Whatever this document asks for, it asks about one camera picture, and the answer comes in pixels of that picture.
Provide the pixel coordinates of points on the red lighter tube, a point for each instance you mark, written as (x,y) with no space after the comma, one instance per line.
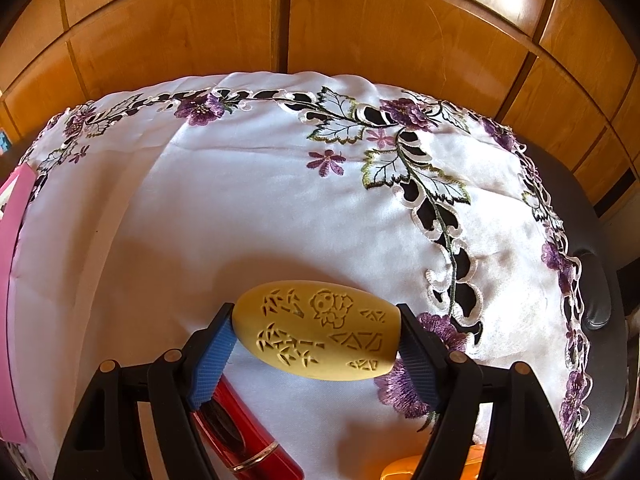
(245,447)

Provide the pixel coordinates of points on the pink white shallow box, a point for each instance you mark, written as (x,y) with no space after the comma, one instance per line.
(15,194)

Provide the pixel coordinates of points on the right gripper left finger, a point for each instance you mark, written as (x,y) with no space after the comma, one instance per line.
(177,389)

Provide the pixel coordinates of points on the yellow carved oval soap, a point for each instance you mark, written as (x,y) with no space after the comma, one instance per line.
(318,330)

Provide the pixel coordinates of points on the wooden wall cabinets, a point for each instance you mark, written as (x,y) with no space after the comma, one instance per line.
(560,72)

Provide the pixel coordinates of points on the black padded headrest cushion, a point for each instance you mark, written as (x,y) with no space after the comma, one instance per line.
(593,286)

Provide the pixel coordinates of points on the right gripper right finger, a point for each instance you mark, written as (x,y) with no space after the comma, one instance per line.
(451,384)

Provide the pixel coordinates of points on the white floral embroidered tablecloth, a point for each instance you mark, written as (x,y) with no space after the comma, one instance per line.
(151,208)

